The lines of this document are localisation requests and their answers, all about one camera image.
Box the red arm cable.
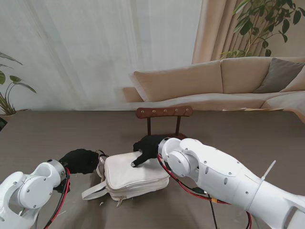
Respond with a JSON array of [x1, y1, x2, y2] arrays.
[[157, 154, 253, 229], [42, 167, 71, 229]]

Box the beige curtain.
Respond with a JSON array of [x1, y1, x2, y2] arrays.
[[192, 0, 305, 64]]

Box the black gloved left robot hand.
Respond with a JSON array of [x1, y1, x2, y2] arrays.
[[58, 148, 101, 175]]

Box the white zippered pouch bag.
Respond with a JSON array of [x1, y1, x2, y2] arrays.
[[81, 150, 170, 208]]

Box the brown wooden jewelry stand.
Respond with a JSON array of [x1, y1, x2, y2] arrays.
[[135, 105, 193, 140]]

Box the white sheer curtain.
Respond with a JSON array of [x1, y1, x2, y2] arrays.
[[0, 0, 203, 112]]

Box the beige sofa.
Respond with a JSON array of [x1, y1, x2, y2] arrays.
[[122, 56, 305, 113]]

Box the red left arm cable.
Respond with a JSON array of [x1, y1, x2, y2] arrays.
[[42, 167, 71, 229]]

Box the tall green leafy plant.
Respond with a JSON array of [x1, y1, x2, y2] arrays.
[[220, 0, 302, 59]]

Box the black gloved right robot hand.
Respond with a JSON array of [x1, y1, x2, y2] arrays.
[[130, 135, 167, 168]]

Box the grey sofa cushion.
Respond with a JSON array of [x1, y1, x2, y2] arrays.
[[254, 57, 305, 94]]

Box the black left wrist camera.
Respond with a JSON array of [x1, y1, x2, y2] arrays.
[[52, 178, 71, 194]]

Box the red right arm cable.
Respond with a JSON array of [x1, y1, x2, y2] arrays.
[[157, 154, 253, 229]]

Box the beige sofa cushion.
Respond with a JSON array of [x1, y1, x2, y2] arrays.
[[280, 68, 305, 93]]

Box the broad-leaf green potted plant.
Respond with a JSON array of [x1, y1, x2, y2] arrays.
[[0, 51, 38, 116]]

